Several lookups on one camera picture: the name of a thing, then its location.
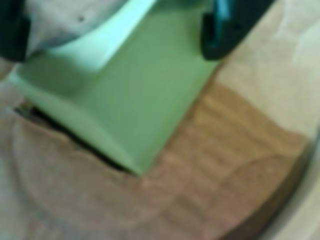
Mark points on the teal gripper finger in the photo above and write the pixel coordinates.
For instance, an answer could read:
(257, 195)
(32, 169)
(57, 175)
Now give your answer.
(222, 32)
(13, 27)

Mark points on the pale green U shape block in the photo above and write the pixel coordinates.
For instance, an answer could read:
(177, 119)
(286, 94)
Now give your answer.
(140, 95)

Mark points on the round wooden plate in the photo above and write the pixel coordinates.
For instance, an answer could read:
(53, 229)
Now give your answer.
(212, 175)

